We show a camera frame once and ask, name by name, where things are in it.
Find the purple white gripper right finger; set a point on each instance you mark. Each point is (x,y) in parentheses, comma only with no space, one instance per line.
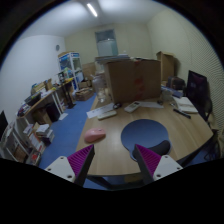
(153,166)

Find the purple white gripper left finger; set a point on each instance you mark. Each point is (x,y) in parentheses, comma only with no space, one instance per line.
(73,168)

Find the blue round mouse pad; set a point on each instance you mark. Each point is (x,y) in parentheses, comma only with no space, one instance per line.
(147,133)

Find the pink computer mouse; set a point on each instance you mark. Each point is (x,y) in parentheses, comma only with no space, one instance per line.
(94,134)

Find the white paper sheet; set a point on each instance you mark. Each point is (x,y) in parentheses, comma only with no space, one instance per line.
(100,110)

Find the white flat remote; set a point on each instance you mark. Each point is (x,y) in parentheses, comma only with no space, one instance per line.
(107,115)

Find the low bookshelf with books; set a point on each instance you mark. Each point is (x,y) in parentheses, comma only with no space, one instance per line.
(26,146)

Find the black pen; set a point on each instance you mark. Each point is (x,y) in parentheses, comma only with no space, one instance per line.
(182,113)

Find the white remote control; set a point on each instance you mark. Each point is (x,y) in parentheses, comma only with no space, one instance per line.
(132,107)

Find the wooden side desk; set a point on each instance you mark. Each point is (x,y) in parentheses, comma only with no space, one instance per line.
(52,96)

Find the open notebook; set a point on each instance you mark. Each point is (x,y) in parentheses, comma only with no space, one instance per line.
(185,105)

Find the cardboard box on floor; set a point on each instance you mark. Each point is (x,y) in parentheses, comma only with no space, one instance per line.
(84,94)

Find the clear plastic water jug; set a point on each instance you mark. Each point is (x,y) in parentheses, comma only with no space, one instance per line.
(99,87)

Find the large cardboard box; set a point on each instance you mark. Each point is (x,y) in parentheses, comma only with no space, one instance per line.
(133,80)

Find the black computer monitor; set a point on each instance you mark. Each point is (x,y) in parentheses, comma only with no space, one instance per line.
(197,90)

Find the glass door display fridge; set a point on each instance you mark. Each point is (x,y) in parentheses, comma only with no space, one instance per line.
(70,64)

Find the tall cardboard box right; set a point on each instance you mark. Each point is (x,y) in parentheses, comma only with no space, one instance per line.
(167,64)

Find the window with white blind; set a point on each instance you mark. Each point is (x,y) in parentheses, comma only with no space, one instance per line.
(106,43)

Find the ceiling fluorescent light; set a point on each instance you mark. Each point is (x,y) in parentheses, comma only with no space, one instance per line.
(93,11)

